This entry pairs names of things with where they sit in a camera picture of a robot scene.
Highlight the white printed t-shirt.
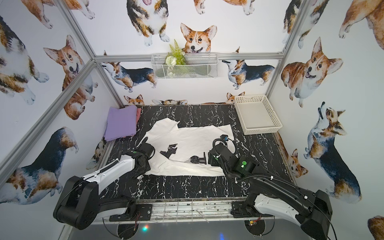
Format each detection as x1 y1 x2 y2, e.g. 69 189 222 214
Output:
145 118 234 177

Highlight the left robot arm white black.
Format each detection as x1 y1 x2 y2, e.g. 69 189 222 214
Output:
53 137 156 230

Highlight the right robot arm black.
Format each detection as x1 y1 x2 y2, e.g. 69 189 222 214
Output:
208 135 334 240

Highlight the white plastic basket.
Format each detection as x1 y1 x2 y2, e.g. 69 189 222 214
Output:
235 95 283 135

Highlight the folded pink t-shirt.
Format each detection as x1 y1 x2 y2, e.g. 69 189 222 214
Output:
136 108 142 124

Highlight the folded purple t-shirt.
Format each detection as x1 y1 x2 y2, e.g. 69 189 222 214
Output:
104 105 137 142

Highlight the artificial green fern plant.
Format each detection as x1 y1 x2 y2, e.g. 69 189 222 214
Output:
165 40 188 78

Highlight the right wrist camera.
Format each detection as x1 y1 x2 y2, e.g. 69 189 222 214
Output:
220 135 229 144

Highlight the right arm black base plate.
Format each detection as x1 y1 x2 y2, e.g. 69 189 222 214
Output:
231 202 257 218

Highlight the white wire wall basket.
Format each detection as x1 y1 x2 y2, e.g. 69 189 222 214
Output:
151 53 219 80

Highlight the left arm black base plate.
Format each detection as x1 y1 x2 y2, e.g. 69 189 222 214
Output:
109 204 153 222

